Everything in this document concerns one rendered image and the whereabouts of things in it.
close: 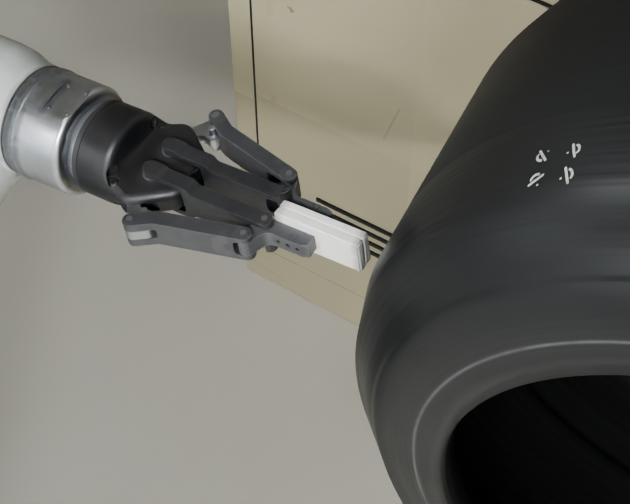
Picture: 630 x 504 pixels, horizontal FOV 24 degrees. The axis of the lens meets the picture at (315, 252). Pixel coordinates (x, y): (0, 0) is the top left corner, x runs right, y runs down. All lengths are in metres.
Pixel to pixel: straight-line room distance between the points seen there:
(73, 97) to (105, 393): 1.17
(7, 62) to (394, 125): 0.78
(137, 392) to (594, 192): 1.59
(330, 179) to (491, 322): 1.25
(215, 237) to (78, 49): 1.63
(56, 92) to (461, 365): 0.45
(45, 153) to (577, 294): 0.52
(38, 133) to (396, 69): 0.72
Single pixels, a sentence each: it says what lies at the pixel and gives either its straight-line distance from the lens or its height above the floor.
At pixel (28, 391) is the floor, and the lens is 2.27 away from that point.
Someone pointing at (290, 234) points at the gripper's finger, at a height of 1.11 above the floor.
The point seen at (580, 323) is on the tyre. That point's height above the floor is 1.35.
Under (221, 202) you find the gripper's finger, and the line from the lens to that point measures 1.06.
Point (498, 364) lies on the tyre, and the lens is 0.78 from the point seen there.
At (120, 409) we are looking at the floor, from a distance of 2.23.
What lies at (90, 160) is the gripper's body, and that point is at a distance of 1.10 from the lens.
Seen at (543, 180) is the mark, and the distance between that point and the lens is 0.74.
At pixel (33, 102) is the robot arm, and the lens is 1.12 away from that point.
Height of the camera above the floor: 1.97
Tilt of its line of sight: 57 degrees down
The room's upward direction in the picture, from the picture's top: straight up
